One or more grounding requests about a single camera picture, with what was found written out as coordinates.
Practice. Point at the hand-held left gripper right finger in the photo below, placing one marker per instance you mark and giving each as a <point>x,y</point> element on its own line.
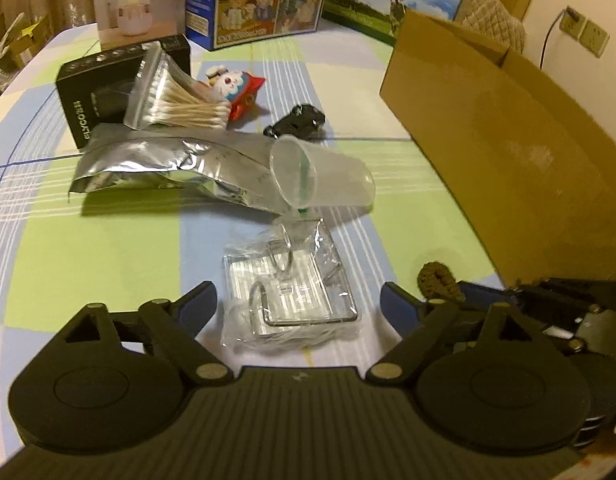
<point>393,300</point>

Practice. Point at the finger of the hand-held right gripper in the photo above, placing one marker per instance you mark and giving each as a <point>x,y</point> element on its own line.
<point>480,292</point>

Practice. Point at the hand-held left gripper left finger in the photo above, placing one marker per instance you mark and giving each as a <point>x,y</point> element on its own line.
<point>200,300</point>

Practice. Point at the cardboard box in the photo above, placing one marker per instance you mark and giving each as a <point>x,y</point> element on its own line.
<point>487,135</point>

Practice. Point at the bag of cotton swabs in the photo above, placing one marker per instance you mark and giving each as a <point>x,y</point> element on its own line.
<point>178,105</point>

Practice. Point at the metal hook in plastic bag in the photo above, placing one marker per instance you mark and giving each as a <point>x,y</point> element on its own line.
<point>298,295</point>

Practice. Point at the plaid tablecloth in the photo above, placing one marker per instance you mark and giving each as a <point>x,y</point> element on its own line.
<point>113,250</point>

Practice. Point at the clear plastic cup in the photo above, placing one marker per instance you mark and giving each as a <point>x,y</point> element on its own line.
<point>338,180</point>

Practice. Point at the silver foil bag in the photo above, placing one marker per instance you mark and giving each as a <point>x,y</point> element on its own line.
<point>138,160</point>

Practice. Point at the red cartoon figurine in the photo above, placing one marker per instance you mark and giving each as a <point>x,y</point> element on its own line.
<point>238,85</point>

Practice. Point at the black product box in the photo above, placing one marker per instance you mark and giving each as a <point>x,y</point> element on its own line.
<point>88,85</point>

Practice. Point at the beige quilted chair cover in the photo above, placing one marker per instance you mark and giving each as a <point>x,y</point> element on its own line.
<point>502,20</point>

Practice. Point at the purple charger plug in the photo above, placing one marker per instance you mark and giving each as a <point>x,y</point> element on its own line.
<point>572,13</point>

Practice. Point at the dark blue milk carton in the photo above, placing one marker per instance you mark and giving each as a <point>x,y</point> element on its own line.
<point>248,5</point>

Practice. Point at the light blue milk carton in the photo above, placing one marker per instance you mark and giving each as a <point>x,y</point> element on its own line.
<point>368,0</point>

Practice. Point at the white humidifier box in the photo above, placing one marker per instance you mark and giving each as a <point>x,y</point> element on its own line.
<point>133,5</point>

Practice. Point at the yellowish carton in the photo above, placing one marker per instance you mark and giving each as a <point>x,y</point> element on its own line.
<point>25,35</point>

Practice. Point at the empty wall socket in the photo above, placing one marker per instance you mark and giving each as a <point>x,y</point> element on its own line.
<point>596,39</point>

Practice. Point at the wall socket with plug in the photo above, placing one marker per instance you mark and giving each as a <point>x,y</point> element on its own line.
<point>572,27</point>

